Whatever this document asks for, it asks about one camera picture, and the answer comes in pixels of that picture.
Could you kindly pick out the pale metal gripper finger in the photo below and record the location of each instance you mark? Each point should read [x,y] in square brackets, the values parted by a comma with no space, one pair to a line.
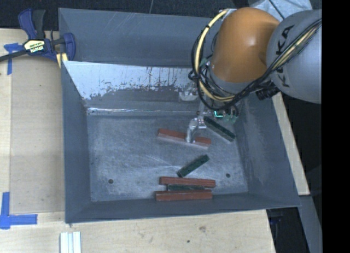
[191,133]
[202,124]

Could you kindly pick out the dark green flat block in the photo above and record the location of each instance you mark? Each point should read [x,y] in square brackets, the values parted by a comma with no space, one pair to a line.
[192,166]
[220,129]
[186,187]

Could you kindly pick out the red-brown flat block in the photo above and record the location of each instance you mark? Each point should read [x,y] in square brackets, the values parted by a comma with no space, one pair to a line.
[183,196]
[172,135]
[188,182]

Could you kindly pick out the grey metal bin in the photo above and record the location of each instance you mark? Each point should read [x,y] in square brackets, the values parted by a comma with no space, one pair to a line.
[131,153]

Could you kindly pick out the black cylinder on white bracket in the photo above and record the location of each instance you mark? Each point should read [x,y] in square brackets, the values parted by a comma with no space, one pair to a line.
[266,93]

